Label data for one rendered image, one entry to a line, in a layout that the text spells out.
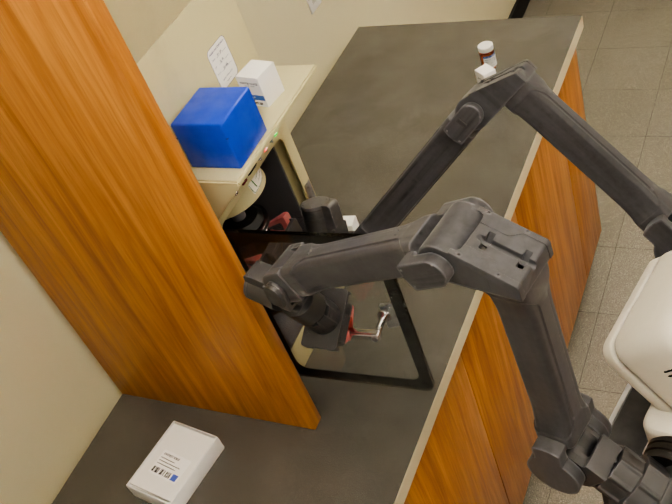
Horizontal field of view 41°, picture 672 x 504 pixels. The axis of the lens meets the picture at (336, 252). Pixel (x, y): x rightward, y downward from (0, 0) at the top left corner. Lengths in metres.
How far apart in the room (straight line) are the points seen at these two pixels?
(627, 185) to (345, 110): 1.23
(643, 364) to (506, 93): 0.47
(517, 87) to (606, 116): 2.42
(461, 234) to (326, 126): 1.54
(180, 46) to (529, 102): 0.56
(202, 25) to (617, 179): 0.72
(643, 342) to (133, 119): 0.75
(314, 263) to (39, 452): 0.91
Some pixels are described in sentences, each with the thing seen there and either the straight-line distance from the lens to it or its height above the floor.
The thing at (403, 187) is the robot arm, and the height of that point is 1.33.
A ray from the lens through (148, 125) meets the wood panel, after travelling 1.30.
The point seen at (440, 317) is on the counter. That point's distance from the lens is 1.87.
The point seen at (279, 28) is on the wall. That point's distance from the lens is 2.57.
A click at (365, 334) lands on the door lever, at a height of 1.21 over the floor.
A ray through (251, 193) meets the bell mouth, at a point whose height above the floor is 1.33.
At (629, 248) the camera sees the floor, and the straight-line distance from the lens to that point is 3.26.
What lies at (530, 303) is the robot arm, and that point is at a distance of 1.01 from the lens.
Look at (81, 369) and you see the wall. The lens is 1.99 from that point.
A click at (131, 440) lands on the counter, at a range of 1.96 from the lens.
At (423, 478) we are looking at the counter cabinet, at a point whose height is 0.79.
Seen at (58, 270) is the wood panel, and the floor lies 1.34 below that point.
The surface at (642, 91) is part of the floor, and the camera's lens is 3.95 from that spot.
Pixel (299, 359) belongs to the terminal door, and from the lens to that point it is 1.76.
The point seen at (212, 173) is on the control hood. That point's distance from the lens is 1.47.
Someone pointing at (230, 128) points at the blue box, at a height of 1.58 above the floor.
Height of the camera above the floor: 2.30
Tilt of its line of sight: 41 degrees down
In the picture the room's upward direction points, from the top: 23 degrees counter-clockwise
